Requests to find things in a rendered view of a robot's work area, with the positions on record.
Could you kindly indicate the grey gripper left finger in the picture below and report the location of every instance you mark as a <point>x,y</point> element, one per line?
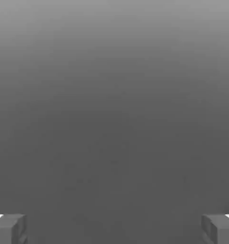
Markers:
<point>7,229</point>

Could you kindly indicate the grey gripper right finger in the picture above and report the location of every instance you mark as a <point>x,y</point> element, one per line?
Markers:
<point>221,229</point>

